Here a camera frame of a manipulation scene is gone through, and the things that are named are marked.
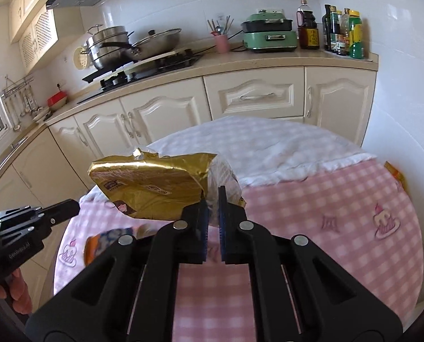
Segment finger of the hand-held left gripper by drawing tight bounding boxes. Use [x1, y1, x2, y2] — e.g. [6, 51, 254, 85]
[0, 199, 81, 239]

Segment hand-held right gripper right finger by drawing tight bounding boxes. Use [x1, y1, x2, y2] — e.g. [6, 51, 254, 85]
[218, 186, 402, 342]

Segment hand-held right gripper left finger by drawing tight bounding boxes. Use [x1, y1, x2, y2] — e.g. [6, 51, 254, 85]
[26, 199, 210, 342]

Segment clear plastic wrapper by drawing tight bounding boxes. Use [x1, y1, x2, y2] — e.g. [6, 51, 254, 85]
[207, 155, 246, 221]

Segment gold snack bag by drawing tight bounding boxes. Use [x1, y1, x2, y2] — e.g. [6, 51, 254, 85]
[88, 148, 218, 221]

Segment person's left hand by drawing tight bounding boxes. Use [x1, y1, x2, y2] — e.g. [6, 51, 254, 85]
[0, 267, 33, 315]

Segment orange blue snack packet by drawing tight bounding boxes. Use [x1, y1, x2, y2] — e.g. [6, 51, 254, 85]
[84, 227, 143, 266]

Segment white cloth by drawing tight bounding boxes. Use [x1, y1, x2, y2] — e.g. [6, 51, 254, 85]
[146, 115, 377, 188]

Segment red bowl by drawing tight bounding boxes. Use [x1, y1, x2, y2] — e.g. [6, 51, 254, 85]
[48, 91, 69, 112]

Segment pink checkered tablecloth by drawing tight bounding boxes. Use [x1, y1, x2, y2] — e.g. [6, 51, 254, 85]
[53, 155, 424, 342]

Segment hanging utensil rack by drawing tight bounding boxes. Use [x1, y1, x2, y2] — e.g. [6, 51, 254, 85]
[1, 75, 43, 132]

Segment cream kitchen base cabinets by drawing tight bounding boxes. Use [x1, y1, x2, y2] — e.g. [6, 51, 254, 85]
[0, 65, 378, 257]

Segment steel steamer pot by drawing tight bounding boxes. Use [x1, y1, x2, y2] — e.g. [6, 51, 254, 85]
[80, 24, 135, 71]

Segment black gas stove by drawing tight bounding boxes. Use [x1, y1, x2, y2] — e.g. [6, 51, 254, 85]
[77, 49, 203, 105]

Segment gold orange packet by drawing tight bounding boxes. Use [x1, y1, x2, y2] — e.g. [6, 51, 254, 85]
[384, 161, 409, 195]

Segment pink utensil holder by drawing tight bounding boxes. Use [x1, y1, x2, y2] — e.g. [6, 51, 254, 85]
[213, 34, 229, 54]

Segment steel wok glass lid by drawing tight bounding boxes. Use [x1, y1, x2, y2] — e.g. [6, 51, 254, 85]
[100, 28, 182, 61]

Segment chopsticks and spoons bundle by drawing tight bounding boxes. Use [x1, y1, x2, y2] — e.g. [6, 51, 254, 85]
[207, 15, 235, 36]

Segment green electric cooker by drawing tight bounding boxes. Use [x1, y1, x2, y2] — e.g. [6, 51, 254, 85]
[241, 10, 299, 53]

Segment large dark oil bottle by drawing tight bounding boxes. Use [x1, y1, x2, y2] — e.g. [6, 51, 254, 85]
[296, 0, 320, 50]

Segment dark green glass bottle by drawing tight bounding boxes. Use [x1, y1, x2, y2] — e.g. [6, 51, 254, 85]
[322, 4, 333, 51]

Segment dark soy sauce bottle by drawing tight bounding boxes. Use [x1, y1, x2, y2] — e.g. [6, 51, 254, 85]
[330, 6, 342, 52]

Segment green yellow bottle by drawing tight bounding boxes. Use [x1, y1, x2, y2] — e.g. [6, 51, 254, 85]
[348, 10, 365, 60]

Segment round yellow wall plate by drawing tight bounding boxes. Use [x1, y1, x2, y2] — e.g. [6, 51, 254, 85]
[73, 46, 88, 70]

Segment cream lattice wall cabinets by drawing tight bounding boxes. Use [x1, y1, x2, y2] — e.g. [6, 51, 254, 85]
[7, 0, 102, 70]

